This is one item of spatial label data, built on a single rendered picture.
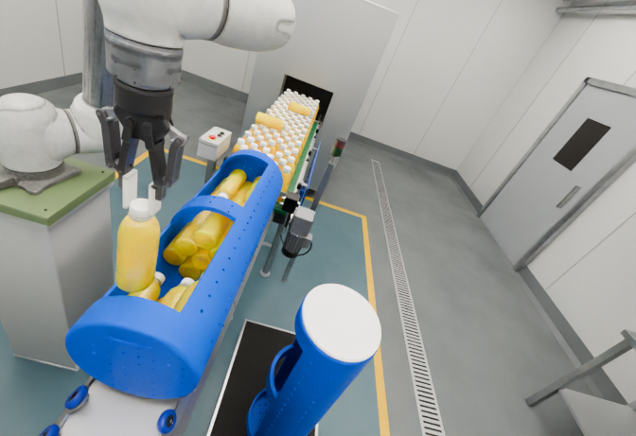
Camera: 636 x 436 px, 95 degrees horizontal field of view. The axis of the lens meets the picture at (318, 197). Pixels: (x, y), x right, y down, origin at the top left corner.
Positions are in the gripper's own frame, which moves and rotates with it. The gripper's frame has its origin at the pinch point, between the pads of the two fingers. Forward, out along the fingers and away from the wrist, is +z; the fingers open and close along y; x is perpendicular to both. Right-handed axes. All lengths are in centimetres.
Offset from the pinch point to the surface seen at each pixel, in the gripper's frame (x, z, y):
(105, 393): -12, 53, -1
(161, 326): -9.1, 22.6, 9.7
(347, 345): 12, 42, 56
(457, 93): 505, 1, 236
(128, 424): -16, 53, 7
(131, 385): -11.4, 45.0, 5.2
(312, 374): 7, 54, 50
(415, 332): 110, 145, 155
